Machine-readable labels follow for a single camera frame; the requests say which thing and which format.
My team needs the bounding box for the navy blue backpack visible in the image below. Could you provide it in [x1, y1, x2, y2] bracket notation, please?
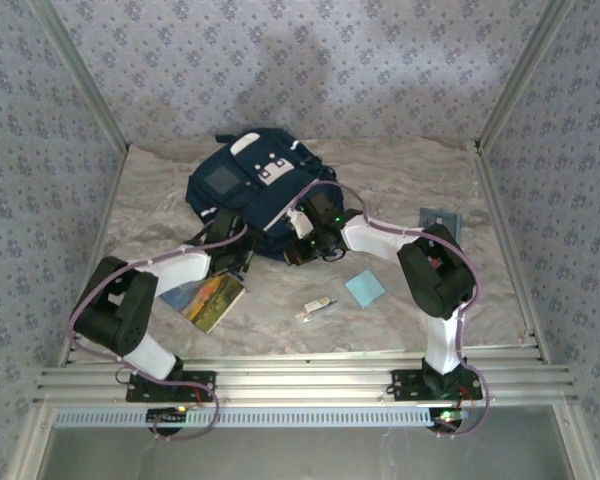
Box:
[187, 127, 349, 264]

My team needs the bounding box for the small beige eraser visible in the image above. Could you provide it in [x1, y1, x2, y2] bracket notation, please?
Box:
[295, 295, 332, 319]

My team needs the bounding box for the light blue sticky note pad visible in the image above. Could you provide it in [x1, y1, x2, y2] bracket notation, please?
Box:
[343, 269, 386, 309]

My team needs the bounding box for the landscape painting cover book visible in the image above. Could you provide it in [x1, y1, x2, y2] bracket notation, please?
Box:
[158, 272, 247, 335]

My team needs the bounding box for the grey blue card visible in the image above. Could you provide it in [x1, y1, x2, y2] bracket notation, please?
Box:
[418, 207, 464, 244]

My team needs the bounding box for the grey metal panel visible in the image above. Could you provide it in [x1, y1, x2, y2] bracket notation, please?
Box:
[44, 404, 574, 480]

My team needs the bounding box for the aluminium side rail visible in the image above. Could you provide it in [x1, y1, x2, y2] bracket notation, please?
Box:
[472, 141, 554, 365]
[54, 143, 134, 369]

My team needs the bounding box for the aluminium mounting rail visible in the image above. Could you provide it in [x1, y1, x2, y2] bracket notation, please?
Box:
[32, 349, 579, 406]

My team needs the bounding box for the grey slotted cable duct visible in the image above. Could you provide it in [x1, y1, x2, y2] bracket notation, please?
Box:
[53, 407, 464, 430]

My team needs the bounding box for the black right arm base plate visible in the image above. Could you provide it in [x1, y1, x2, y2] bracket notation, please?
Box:
[390, 368, 484, 401]

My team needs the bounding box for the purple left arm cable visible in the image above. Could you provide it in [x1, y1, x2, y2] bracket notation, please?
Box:
[65, 222, 251, 444]

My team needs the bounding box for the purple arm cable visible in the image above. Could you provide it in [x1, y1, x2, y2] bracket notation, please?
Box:
[65, 222, 251, 444]
[292, 179, 492, 441]

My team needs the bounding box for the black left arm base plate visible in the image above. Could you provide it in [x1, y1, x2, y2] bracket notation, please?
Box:
[125, 369, 217, 404]

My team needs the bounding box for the aluminium frame post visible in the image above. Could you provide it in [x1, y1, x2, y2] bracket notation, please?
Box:
[27, 0, 133, 154]
[476, 0, 579, 149]

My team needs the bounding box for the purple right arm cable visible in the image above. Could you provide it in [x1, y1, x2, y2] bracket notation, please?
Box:
[292, 179, 492, 441]

